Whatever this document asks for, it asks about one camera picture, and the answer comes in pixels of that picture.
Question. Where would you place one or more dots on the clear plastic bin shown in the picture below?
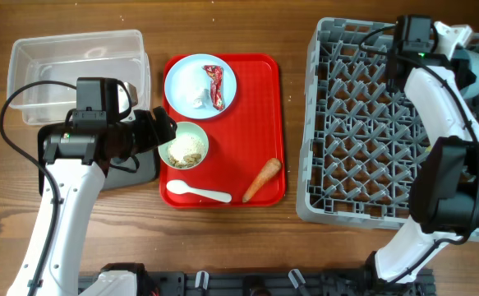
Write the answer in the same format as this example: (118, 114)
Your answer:
(118, 54)

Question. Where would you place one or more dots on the light blue plate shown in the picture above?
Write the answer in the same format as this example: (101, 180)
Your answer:
(187, 75)

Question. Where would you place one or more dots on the white tissue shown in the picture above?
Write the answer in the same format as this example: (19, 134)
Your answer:
(197, 98)

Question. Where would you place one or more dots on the white plastic spoon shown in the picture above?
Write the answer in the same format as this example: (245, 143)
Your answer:
(180, 187)

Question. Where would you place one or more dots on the orange carrot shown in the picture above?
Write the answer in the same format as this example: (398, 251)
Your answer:
(270, 169)

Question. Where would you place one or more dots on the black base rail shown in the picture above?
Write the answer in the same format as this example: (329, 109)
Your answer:
(325, 283)

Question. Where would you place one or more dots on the red plastic tray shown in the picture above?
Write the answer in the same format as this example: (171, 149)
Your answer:
(242, 138)

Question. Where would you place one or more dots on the black tray bin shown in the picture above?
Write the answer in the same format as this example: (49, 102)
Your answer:
(142, 168)

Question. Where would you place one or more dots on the light blue bowl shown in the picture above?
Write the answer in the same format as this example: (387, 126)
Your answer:
(467, 73)

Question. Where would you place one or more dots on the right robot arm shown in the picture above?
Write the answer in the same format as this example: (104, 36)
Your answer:
(444, 197)

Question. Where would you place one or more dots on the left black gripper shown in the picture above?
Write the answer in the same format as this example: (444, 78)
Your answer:
(153, 128)

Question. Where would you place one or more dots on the green bowl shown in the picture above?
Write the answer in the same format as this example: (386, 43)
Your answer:
(185, 128)

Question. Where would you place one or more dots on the grey dishwasher rack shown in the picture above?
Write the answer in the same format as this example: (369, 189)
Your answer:
(362, 145)

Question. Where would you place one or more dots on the rice and food scraps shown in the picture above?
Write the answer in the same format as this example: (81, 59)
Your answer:
(186, 151)

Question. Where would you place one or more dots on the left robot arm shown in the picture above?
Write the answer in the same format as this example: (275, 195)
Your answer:
(52, 262)

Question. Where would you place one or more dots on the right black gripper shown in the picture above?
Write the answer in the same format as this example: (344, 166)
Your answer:
(463, 71)

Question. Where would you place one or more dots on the red snack wrapper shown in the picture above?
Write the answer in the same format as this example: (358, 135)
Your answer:
(215, 73)

